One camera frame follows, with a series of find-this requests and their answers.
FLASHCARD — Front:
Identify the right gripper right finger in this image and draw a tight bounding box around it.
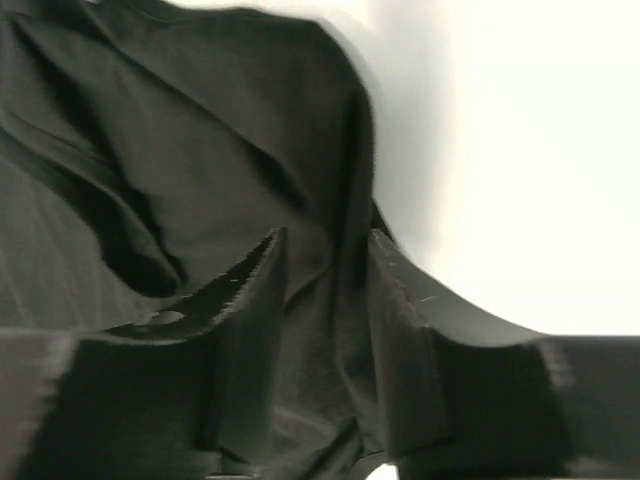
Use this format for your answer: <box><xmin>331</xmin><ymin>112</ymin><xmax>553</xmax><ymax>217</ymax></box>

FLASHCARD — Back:
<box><xmin>368</xmin><ymin>230</ymin><xmax>639</xmax><ymax>479</ymax></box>

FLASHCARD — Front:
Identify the black tank top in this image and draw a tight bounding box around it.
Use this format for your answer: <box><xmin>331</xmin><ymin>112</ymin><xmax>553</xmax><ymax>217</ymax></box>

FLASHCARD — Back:
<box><xmin>1</xmin><ymin>1</ymin><xmax>386</xmax><ymax>479</ymax></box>

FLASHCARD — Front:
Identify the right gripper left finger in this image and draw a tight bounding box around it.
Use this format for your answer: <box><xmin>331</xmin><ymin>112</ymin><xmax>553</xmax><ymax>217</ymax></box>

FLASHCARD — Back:
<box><xmin>1</xmin><ymin>229</ymin><xmax>287</xmax><ymax>479</ymax></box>

